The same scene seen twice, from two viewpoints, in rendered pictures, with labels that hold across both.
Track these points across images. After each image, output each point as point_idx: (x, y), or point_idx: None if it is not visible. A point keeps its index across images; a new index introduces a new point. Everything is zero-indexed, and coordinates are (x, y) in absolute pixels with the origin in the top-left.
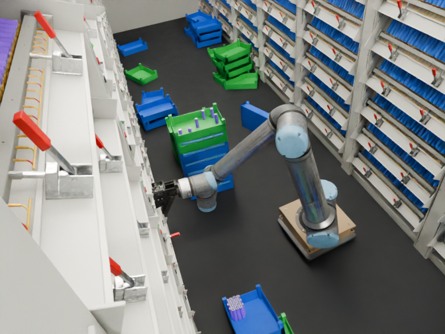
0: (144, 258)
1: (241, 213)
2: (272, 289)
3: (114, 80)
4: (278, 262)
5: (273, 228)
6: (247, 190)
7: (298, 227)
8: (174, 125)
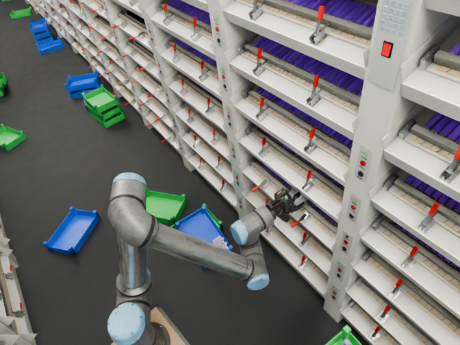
0: (189, 33)
1: None
2: (194, 278)
3: (327, 117)
4: (192, 307)
5: None
6: None
7: (166, 328)
8: None
